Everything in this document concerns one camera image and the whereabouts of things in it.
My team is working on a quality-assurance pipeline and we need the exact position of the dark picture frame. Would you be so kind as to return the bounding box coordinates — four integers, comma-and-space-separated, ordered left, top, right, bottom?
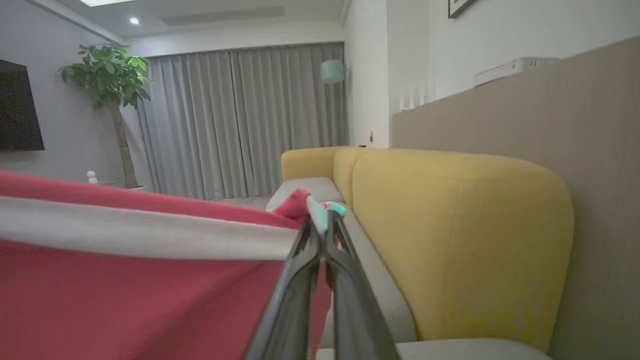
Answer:
448, 0, 478, 19

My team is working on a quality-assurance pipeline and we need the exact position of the large yellow sofa back cushion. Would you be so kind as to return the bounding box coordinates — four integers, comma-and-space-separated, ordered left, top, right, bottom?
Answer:
351, 148, 575, 353

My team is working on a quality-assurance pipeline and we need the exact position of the ceiling panel light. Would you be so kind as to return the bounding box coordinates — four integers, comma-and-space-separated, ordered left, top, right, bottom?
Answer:
77, 0, 138, 8

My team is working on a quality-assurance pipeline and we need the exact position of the red white basketball jersey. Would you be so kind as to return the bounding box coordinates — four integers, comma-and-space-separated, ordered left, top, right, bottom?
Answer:
0, 170, 347, 360

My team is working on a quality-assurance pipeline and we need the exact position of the grey pleated curtain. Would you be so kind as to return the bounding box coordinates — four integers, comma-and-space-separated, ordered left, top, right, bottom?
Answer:
136, 42, 349, 201

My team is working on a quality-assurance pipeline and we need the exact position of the yellow sofa end cushion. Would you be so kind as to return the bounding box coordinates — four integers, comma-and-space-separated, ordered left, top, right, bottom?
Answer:
280, 146, 346, 182

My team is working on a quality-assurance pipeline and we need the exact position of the black wall television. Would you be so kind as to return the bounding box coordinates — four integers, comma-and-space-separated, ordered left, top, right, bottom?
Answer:
0, 59, 46, 152

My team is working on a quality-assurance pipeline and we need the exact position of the teal lamp shade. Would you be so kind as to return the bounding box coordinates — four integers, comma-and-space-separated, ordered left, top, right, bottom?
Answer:
320, 59, 347, 84

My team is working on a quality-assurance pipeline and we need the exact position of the green indoor tree plant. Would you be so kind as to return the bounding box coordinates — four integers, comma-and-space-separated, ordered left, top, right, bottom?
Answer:
56, 42, 155, 190

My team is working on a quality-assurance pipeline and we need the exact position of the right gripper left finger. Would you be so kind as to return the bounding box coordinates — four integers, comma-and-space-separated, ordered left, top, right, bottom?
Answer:
243, 220, 324, 360

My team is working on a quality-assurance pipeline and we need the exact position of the ceiling air vent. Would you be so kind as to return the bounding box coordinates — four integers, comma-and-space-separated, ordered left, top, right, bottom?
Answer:
160, 6, 287, 27

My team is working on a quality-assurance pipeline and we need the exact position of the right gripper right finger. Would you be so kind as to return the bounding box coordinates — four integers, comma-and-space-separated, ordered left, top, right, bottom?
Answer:
324, 211, 401, 360

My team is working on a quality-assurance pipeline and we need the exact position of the white box on partition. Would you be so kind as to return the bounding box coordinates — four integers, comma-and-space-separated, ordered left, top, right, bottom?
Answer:
472, 56, 561, 88

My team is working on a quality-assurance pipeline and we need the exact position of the large grey sofa chaise cushion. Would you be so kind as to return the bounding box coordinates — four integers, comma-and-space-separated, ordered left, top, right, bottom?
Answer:
316, 338, 553, 360

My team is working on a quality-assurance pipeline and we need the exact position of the narrow yellow sofa back cushion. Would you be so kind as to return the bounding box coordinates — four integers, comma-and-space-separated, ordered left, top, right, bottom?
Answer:
333, 146, 377, 211

